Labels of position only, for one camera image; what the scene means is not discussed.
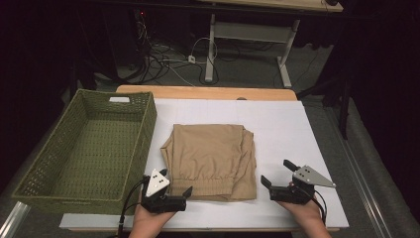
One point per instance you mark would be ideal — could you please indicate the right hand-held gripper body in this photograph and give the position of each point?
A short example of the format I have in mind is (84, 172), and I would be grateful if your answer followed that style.
(302, 186)

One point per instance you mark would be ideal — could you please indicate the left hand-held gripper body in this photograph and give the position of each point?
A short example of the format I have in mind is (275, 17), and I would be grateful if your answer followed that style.
(157, 193)

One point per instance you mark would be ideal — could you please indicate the tan pants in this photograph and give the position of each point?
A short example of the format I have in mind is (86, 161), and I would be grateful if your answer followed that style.
(206, 155)

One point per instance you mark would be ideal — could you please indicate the green woven basket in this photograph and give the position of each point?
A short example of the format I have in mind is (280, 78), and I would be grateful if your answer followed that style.
(99, 148)

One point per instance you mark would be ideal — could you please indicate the person's right hand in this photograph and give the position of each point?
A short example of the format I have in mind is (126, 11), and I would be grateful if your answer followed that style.
(305, 211)

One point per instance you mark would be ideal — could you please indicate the person's left hand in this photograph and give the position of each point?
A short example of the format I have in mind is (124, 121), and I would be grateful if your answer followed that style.
(150, 219)

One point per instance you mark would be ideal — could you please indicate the white table mat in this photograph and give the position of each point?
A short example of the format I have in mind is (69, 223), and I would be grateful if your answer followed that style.
(284, 132)

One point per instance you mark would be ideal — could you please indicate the white power adapter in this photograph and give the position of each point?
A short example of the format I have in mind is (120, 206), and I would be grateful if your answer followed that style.
(191, 59)

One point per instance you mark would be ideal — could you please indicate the grey floor rail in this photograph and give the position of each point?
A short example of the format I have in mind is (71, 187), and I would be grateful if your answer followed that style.
(360, 172)

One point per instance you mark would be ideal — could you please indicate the white desk frame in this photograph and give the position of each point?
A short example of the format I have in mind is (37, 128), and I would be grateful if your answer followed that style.
(251, 32)

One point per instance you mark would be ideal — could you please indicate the silver metal rail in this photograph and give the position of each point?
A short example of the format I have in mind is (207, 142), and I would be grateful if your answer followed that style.
(13, 221)

